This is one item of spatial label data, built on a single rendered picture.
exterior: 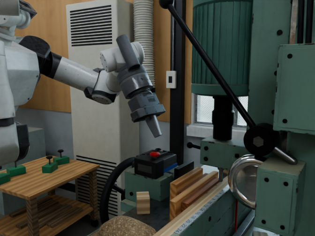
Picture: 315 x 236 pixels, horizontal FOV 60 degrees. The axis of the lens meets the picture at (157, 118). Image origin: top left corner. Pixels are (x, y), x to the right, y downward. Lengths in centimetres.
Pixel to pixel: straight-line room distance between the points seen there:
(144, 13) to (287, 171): 179
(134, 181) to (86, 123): 158
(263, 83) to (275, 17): 14
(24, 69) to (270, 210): 70
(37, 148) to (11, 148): 241
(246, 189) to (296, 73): 27
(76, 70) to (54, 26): 200
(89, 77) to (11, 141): 58
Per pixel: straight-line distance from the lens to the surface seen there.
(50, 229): 218
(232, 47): 67
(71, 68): 105
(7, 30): 86
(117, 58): 80
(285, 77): 52
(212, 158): 76
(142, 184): 81
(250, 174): 63
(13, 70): 81
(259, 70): 65
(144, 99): 76
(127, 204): 85
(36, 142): 292
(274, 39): 65
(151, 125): 78
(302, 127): 52
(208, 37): 69
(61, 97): 296
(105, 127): 223
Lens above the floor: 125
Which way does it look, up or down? 9 degrees down
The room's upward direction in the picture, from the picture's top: straight up
